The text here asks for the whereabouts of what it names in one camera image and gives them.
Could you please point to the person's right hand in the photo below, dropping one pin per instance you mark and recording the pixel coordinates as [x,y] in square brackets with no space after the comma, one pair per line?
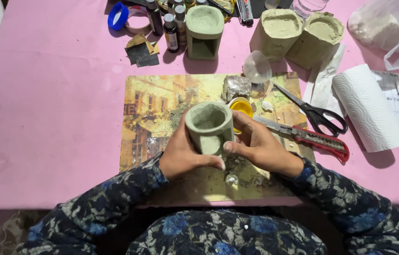
[266,145]

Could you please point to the person's left hand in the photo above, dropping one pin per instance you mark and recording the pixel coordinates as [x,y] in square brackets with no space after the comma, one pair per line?
[178,154]

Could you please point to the small green clay burner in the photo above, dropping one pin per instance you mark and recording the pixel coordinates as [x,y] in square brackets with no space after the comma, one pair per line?
[209,127]

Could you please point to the yellow plastic lid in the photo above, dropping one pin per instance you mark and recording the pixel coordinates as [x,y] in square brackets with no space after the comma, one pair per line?
[242,108]

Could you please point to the printed street scene placemat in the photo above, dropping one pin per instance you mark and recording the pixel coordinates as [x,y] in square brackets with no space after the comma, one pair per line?
[157,113]

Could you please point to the red utility knife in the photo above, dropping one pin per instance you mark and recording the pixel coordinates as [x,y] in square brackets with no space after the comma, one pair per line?
[312,138]

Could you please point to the crumpled foil piece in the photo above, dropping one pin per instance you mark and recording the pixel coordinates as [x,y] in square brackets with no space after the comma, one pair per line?
[236,86]

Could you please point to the clear plastic cup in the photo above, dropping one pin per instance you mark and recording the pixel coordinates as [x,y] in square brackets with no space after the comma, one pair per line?
[256,67]

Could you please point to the white tissue strip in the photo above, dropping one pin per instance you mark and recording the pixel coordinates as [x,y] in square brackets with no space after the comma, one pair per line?
[323,81]

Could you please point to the person's floral patterned clothing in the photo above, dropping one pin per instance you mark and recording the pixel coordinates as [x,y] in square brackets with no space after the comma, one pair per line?
[220,233]

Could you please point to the white paper towel roll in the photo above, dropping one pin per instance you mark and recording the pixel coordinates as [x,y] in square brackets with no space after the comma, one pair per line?
[367,108]

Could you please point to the sandpaper pieces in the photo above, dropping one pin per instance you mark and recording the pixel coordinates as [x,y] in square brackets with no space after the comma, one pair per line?
[142,51]

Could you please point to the pale square clay burner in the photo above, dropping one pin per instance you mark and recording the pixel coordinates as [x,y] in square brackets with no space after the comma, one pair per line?
[277,33]

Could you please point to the pale round clay burner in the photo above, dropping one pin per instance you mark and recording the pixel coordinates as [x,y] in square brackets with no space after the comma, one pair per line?
[318,39]

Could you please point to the dark brown glass bottle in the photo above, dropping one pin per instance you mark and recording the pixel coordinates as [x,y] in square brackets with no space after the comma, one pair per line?
[181,24]
[171,33]
[154,17]

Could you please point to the green square clay burner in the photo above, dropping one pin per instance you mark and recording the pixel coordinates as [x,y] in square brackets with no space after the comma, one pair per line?
[204,32]

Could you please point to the black marker pens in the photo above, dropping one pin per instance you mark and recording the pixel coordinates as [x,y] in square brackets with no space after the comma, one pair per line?
[244,11]

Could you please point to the white paper sheet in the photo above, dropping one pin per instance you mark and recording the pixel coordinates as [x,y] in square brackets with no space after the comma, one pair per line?
[394,95]

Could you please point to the tape roll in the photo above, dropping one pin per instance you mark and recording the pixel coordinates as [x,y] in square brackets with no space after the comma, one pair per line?
[139,22]

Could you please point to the pink tablecloth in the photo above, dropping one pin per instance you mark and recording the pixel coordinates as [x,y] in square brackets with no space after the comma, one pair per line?
[43,106]

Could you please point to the clear glass jar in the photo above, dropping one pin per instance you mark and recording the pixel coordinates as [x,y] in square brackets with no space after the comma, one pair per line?
[309,6]

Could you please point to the blue plastic cap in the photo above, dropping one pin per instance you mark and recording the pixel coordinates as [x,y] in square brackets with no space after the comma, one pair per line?
[117,16]

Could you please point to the clear plastic bag with powder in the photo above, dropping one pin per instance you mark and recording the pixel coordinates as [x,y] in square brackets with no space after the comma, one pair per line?
[387,28]

